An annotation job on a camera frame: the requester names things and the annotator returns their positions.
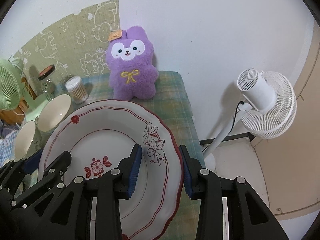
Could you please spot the cotton swab container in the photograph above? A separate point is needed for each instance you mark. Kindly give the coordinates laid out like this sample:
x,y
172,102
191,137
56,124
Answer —
x,y
76,89

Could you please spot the cream bowl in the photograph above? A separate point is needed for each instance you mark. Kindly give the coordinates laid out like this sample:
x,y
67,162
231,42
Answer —
x,y
26,140
55,112

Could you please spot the green desk fan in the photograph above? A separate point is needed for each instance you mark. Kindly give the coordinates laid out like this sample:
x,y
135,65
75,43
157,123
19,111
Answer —
x,y
13,89

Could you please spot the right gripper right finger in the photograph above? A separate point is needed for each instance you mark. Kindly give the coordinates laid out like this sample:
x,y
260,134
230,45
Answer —
x,y
248,216

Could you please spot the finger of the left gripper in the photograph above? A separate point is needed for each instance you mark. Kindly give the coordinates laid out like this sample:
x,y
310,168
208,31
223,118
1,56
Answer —
x,y
20,219
13,172

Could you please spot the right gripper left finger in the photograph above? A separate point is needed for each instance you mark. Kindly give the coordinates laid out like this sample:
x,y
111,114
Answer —
x,y
71,214

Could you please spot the blue checked cartoon blanket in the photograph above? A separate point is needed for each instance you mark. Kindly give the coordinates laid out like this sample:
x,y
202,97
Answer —
x,y
8,136

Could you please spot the plaid green blue tablecloth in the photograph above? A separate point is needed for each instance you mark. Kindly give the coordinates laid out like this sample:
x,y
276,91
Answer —
x,y
172,106

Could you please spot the white plate red floral trim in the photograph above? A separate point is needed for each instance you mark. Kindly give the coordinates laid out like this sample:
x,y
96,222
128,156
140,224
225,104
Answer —
x,y
102,133

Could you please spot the purple plush bunny toy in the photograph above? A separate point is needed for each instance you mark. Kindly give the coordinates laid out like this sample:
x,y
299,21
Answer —
x,y
129,57

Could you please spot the green cartoon wall mat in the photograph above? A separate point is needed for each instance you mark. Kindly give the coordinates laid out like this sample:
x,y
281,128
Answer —
x,y
75,44

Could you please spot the white standing fan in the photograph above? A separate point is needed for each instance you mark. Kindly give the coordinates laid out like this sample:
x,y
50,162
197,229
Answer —
x,y
268,109

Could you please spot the glass jar with dark lid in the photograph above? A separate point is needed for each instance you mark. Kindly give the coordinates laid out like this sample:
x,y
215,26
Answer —
x,y
46,79

